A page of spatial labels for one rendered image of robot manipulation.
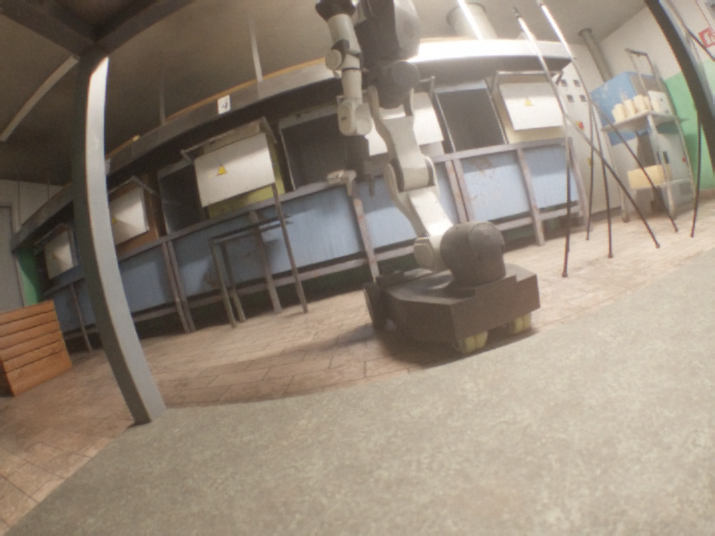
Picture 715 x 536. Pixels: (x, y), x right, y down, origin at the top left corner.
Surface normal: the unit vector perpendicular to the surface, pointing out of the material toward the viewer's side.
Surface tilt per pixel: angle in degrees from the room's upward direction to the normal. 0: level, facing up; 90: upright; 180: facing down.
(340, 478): 0
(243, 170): 90
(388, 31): 95
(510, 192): 90
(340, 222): 90
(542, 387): 0
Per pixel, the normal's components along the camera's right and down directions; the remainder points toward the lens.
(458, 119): -0.03, 0.10
